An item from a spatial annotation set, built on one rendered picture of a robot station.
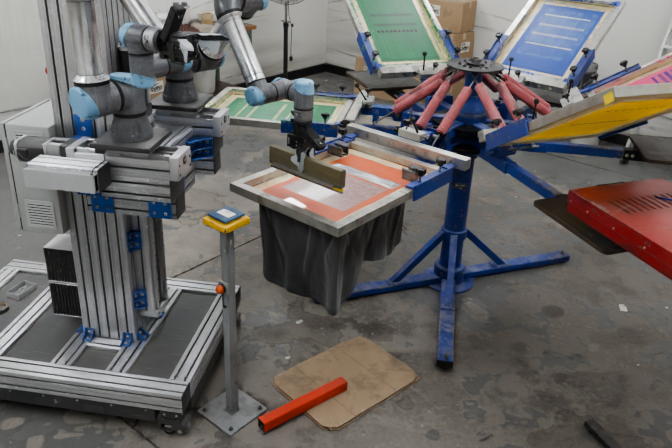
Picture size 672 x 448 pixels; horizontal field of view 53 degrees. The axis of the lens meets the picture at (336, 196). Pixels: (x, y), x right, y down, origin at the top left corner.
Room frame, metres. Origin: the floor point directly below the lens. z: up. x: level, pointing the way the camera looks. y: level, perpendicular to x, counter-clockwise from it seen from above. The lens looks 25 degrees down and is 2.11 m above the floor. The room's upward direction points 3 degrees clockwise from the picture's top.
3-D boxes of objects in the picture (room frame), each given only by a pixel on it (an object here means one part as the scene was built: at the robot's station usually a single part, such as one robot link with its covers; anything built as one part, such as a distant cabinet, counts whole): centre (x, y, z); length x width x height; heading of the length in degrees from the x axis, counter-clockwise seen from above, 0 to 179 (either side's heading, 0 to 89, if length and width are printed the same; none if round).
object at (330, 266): (2.42, 0.15, 0.74); 0.45 x 0.03 x 0.43; 51
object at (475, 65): (3.47, -0.70, 0.67); 0.39 x 0.39 x 1.35
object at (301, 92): (2.47, 0.14, 1.39); 0.09 x 0.08 x 0.11; 47
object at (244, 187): (2.65, -0.03, 0.97); 0.79 x 0.58 x 0.04; 141
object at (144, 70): (2.06, 0.61, 1.58); 0.11 x 0.08 x 0.11; 145
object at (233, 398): (2.29, 0.41, 0.48); 0.22 x 0.22 x 0.96; 51
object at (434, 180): (2.66, -0.40, 0.98); 0.30 x 0.05 x 0.07; 141
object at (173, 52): (1.96, 0.48, 1.67); 0.12 x 0.08 x 0.09; 59
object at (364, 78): (4.10, -0.45, 0.91); 1.34 x 0.40 x 0.08; 21
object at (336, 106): (3.61, 0.20, 1.05); 1.08 x 0.61 x 0.23; 81
